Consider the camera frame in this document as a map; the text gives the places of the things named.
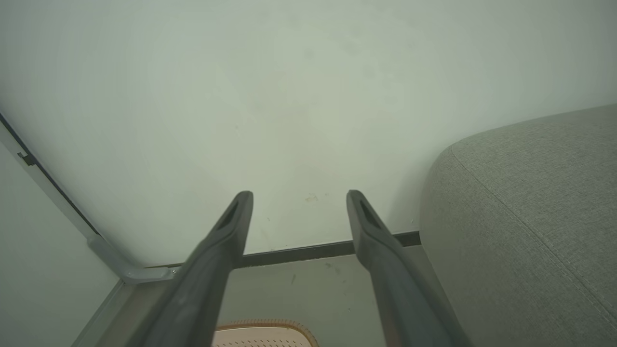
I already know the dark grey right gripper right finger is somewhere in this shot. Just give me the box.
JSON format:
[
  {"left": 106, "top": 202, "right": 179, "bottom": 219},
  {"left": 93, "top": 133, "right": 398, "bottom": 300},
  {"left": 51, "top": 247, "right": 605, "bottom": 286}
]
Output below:
[{"left": 346, "top": 190, "right": 472, "bottom": 347}]

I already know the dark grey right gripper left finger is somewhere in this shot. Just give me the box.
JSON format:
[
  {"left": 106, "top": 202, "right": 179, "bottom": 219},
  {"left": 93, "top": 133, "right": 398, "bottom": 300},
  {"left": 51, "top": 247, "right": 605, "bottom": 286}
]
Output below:
[{"left": 126, "top": 191, "right": 254, "bottom": 347}]

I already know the cream perforated laundry basket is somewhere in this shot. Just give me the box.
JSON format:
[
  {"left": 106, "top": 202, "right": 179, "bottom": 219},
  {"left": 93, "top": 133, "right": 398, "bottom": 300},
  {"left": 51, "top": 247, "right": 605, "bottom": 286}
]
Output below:
[{"left": 212, "top": 319, "right": 320, "bottom": 347}]

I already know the grey floor skirting strip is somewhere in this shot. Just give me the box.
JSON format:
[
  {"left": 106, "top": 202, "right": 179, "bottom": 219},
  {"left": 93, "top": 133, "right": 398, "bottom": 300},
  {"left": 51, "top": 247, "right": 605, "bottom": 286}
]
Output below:
[{"left": 71, "top": 280, "right": 136, "bottom": 347}]

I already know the grey fabric sofa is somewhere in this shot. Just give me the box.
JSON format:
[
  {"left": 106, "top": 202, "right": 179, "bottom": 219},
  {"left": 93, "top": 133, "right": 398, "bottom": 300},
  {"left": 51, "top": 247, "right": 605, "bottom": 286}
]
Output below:
[{"left": 419, "top": 104, "right": 617, "bottom": 347}]

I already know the grey metal corner frame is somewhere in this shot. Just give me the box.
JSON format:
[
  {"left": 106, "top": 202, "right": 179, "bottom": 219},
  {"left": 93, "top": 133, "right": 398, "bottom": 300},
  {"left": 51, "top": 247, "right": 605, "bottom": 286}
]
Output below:
[{"left": 0, "top": 113, "right": 178, "bottom": 285}]

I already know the black wall baseboard strip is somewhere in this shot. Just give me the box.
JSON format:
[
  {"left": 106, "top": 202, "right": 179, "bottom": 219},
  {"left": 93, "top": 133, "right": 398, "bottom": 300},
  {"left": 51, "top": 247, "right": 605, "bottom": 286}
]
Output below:
[{"left": 145, "top": 230, "right": 421, "bottom": 269}]

